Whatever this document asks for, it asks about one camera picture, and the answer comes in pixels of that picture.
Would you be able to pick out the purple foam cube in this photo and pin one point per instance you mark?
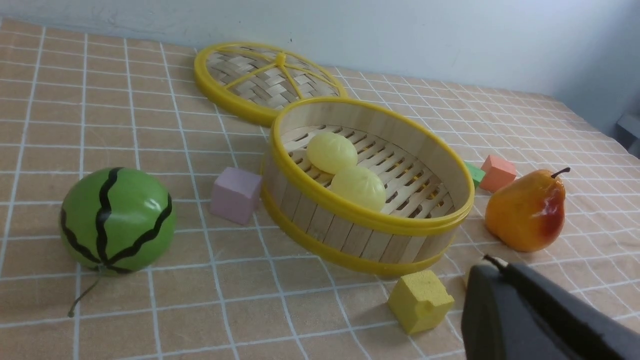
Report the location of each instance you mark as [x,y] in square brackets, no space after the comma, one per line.
[235,195]

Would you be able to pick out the yellow bun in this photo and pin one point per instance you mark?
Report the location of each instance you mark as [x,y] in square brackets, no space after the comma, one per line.
[331,152]
[361,186]

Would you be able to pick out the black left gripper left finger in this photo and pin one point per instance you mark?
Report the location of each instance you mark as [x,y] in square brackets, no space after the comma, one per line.
[498,324]

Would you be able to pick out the yellow woven steamer lid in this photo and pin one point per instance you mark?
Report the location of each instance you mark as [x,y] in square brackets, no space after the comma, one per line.
[255,81]

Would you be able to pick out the green toy watermelon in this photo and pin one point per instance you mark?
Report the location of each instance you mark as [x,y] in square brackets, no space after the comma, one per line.
[117,221]

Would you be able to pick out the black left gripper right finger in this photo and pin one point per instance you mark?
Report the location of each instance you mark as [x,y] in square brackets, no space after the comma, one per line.
[580,328]

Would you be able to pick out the orange checkered tablecloth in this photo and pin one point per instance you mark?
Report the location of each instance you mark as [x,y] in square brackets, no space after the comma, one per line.
[73,103]

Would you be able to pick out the orange toy pear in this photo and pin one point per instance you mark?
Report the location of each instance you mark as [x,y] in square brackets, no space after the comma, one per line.
[528,214]

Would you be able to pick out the green foam cube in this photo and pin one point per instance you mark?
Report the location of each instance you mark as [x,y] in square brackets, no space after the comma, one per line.
[477,174]

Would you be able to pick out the yellow foam cube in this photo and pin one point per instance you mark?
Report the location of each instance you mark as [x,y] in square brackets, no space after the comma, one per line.
[419,301]

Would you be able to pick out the salmon pink foam cube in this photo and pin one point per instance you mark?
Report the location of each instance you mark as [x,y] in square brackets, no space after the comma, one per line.
[499,173]

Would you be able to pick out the bamboo steamer tray yellow rim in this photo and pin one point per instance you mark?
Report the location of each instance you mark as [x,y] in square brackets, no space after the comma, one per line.
[429,189]

